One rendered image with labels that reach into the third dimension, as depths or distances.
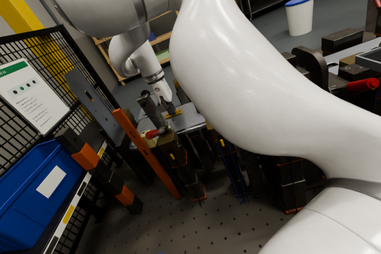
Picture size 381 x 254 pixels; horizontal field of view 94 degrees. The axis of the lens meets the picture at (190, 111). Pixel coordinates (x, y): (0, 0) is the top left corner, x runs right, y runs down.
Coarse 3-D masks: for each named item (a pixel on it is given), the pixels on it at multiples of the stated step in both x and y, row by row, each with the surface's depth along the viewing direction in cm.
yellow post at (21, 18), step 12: (0, 0) 87; (12, 0) 88; (0, 12) 89; (12, 12) 89; (24, 12) 93; (12, 24) 92; (24, 24) 92; (36, 24) 97; (36, 48) 99; (48, 48) 100; (72, 96) 115; (84, 108) 120
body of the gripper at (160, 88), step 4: (160, 80) 69; (164, 80) 75; (152, 84) 69; (156, 84) 68; (160, 84) 69; (164, 84) 72; (152, 88) 70; (156, 88) 70; (160, 88) 69; (164, 88) 70; (168, 88) 76; (156, 92) 70; (160, 92) 70; (164, 92) 70; (168, 92) 74; (156, 96) 71; (164, 96) 71; (168, 96) 72; (160, 100) 71; (168, 100) 72; (160, 104) 73
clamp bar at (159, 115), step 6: (144, 90) 55; (138, 96) 53; (144, 96) 52; (150, 96) 54; (138, 102) 52; (144, 102) 51; (150, 102) 53; (144, 108) 54; (150, 108) 54; (156, 108) 56; (150, 114) 55; (156, 114) 56; (156, 120) 57; (162, 120) 58; (156, 126) 59; (162, 126) 59
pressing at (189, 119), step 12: (348, 48) 72; (360, 48) 69; (372, 48) 66; (336, 60) 69; (336, 72) 63; (180, 108) 83; (192, 108) 79; (144, 120) 87; (168, 120) 78; (180, 120) 75; (192, 120) 72; (204, 120) 69; (180, 132) 68; (132, 144) 74
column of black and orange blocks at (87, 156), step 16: (64, 128) 59; (64, 144) 58; (80, 144) 61; (80, 160) 61; (96, 160) 65; (96, 176) 66; (112, 176) 71; (112, 192) 71; (128, 192) 77; (128, 208) 78
